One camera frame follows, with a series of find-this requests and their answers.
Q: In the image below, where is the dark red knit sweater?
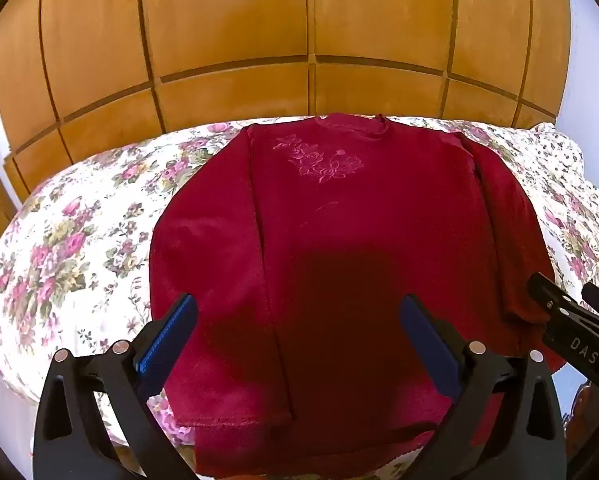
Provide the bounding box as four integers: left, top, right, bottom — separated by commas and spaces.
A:
148, 112, 570, 479

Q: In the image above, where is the brown wooden furniture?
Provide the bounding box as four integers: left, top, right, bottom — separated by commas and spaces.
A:
562, 379, 599, 442

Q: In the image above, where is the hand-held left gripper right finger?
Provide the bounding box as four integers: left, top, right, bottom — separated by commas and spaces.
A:
399, 294, 567, 480

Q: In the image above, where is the wooden panelled wardrobe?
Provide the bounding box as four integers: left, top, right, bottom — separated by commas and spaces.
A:
0, 0, 573, 202

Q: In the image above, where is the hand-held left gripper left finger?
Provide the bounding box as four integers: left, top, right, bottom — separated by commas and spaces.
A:
32, 293, 199, 480

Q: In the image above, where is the white bed base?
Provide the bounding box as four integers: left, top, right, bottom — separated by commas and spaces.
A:
0, 379, 41, 467

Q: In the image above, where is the floral printed bed blanket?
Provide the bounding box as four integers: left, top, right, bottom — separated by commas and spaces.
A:
0, 116, 599, 478

